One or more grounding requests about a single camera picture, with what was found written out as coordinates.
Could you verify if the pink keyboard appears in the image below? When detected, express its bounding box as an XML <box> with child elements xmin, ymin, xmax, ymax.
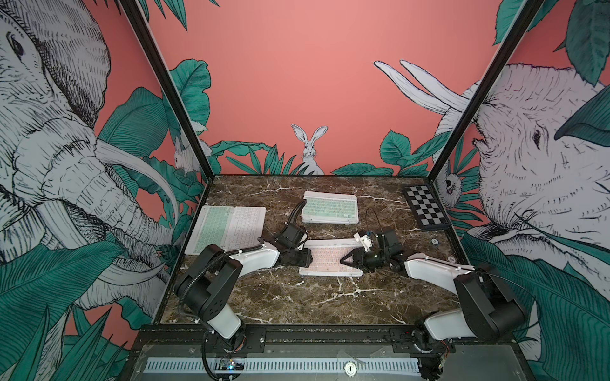
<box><xmin>299</xmin><ymin>238</ymin><xmax>363</xmax><ymax>277</ymax></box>

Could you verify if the green keyboard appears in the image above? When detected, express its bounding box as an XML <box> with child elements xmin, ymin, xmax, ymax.
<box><xmin>185</xmin><ymin>206</ymin><xmax>234</xmax><ymax>256</ymax></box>
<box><xmin>301</xmin><ymin>191</ymin><xmax>359</xmax><ymax>225</ymax></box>

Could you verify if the white keyboard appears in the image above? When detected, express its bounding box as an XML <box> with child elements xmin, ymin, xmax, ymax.
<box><xmin>220</xmin><ymin>206</ymin><xmax>266</xmax><ymax>251</ymax></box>

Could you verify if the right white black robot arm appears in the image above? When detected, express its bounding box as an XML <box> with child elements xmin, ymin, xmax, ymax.
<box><xmin>340</xmin><ymin>249</ymin><xmax>526</xmax><ymax>353</ymax></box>

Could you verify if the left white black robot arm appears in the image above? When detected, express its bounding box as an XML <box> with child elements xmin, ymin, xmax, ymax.
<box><xmin>174</xmin><ymin>241</ymin><xmax>313</xmax><ymax>349</ymax></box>

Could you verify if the black white checkerboard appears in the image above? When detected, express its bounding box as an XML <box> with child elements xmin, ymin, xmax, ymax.
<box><xmin>402</xmin><ymin>184</ymin><xmax>451</xmax><ymax>231</ymax></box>

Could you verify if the round silver lock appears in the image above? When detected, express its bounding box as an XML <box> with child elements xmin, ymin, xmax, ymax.
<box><xmin>344</xmin><ymin>361</ymin><xmax>357</xmax><ymax>377</ymax></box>

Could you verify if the small electronics board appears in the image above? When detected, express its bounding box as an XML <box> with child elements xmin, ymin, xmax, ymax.
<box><xmin>218</xmin><ymin>359</ymin><xmax>245</xmax><ymax>372</ymax></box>

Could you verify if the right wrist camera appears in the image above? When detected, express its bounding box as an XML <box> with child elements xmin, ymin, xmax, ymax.
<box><xmin>354</xmin><ymin>228</ymin><xmax>401</xmax><ymax>252</ymax></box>

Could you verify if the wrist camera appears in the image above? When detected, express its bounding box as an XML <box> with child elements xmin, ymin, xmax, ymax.
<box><xmin>354</xmin><ymin>228</ymin><xmax>401</xmax><ymax>252</ymax></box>
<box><xmin>275</xmin><ymin>223</ymin><xmax>308</xmax><ymax>249</ymax></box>

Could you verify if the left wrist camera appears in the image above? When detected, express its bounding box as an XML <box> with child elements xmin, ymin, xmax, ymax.
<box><xmin>275</xmin><ymin>223</ymin><xmax>308</xmax><ymax>249</ymax></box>

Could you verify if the black front mounting rail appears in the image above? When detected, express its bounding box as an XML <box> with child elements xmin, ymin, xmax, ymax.
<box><xmin>132</xmin><ymin>324</ymin><xmax>520</xmax><ymax>357</ymax></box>

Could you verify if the white slotted cable duct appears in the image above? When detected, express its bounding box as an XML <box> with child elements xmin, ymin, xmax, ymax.
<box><xmin>143</xmin><ymin>357</ymin><xmax>420</xmax><ymax>376</ymax></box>

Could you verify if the right black frame post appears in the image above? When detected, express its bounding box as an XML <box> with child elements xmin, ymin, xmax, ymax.
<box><xmin>426</xmin><ymin>0</ymin><xmax>544</xmax><ymax>184</ymax></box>

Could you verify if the black frame post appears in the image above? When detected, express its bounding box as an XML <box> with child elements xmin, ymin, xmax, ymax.
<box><xmin>119</xmin><ymin>0</ymin><xmax>214</xmax><ymax>183</ymax></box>
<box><xmin>426</xmin><ymin>0</ymin><xmax>544</xmax><ymax>184</ymax></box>

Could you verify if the left black frame post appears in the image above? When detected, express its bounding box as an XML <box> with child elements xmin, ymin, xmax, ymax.
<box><xmin>119</xmin><ymin>0</ymin><xmax>214</xmax><ymax>183</ymax></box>

